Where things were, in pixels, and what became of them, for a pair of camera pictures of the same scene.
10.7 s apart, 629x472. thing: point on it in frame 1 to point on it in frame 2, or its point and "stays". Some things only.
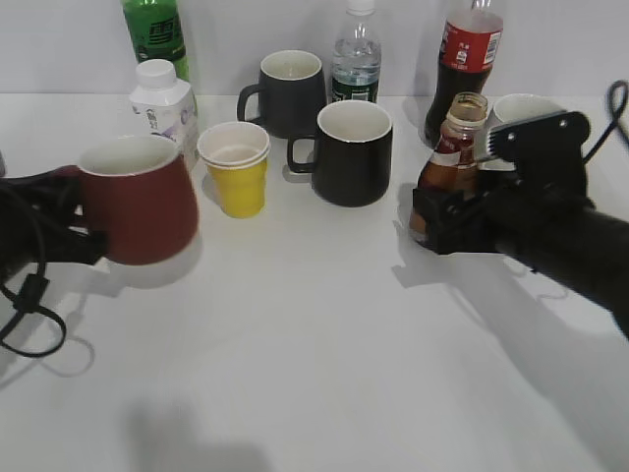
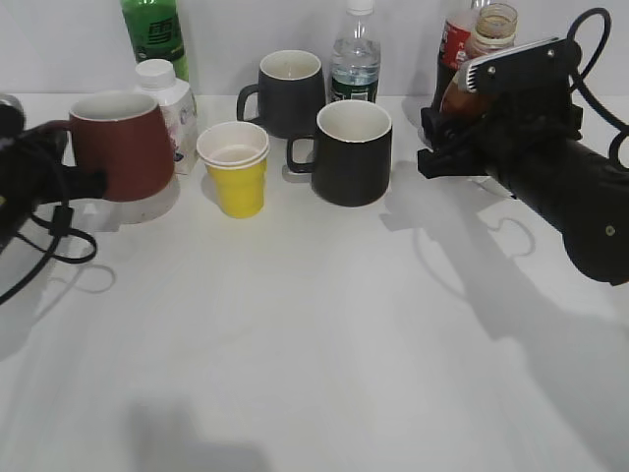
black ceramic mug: [352, 160] stays
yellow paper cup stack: [236, 155] stays
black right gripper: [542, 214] to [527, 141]
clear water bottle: [357, 58] stays
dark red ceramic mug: [142, 197] to [127, 137]
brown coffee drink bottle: [454, 165] to [496, 28]
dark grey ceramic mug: [290, 95] stays
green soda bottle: [155, 31] stays
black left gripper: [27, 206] to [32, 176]
